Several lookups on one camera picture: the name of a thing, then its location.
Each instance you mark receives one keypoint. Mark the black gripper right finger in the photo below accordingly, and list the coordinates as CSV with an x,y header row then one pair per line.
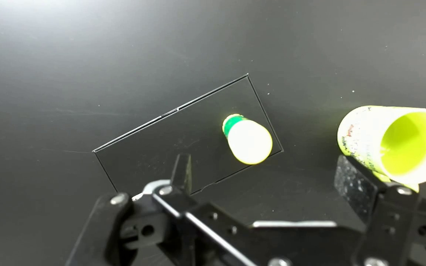
x,y
395,227

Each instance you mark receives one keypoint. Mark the black rectangular box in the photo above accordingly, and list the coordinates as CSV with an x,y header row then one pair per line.
x,y
173,143

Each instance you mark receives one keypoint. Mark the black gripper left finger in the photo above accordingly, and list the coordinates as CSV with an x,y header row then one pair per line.
x,y
183,231

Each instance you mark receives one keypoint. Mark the yellow-green plastic cup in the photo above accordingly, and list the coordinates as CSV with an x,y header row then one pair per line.
x,y
369,138

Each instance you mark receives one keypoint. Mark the yellow glue stick green cap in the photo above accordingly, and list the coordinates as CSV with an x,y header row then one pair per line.
x,y
250,143

